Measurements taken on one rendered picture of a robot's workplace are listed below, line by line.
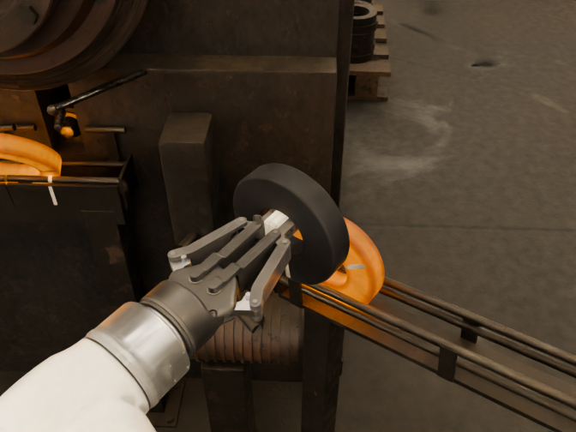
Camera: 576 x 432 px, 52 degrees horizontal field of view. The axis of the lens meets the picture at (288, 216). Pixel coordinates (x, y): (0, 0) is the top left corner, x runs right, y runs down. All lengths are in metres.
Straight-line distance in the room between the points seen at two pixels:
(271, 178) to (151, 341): 0.22
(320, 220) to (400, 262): 1.27
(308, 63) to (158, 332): 0.59
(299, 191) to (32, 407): 0.32
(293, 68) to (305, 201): 0.40
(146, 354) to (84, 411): 0.07
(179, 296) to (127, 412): 0.12
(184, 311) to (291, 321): 0.47
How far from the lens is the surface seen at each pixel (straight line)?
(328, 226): 0.63
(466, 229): 2.06
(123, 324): 0.55
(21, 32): 0.84
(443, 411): 1.58
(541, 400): 0.78
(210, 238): 0.65
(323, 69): 0.99
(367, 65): 2.69
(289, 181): 0.64
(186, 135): 0.96
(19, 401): 0.53
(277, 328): 1.01
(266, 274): 0.60
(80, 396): 0.52
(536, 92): 2.98
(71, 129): 1.13
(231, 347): 1.03
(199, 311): 0.57
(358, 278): 0.82
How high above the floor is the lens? 1.31
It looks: 40 degrees down
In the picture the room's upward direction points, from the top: straight up
